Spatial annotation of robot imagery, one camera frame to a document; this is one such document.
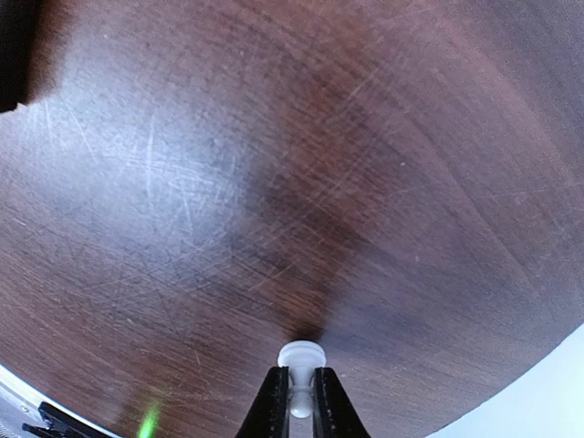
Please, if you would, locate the front aluminium rail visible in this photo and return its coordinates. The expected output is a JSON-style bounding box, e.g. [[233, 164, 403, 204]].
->
[[1, 366, 64, 437]]

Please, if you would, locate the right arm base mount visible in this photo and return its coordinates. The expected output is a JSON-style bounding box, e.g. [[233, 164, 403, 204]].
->
[[22, 401, 114, 438]]

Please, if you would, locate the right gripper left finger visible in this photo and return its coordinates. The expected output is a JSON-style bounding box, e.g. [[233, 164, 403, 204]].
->
[[235, 367, 290, 438]]

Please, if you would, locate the black and white chessboard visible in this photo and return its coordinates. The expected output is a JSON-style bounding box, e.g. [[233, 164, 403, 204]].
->
[[1, 0, 61, 113]]

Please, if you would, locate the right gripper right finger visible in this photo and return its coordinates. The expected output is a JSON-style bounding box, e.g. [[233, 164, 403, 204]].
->
[[312, 367, 370, 438]]

